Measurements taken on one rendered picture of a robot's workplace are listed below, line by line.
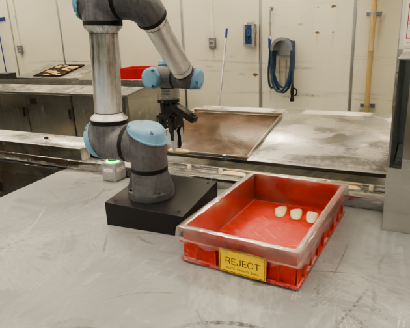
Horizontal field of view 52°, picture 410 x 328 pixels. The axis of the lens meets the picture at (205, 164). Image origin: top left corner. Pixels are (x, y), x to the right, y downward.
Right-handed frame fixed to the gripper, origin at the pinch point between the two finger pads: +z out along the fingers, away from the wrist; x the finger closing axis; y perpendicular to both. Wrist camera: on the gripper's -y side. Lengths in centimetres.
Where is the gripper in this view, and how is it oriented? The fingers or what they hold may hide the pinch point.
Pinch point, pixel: (178, 147)
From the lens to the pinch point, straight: 172.0
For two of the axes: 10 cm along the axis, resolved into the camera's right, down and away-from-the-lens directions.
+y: -8.9, -0.9, 4.4
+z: 0.5, 9.5, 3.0
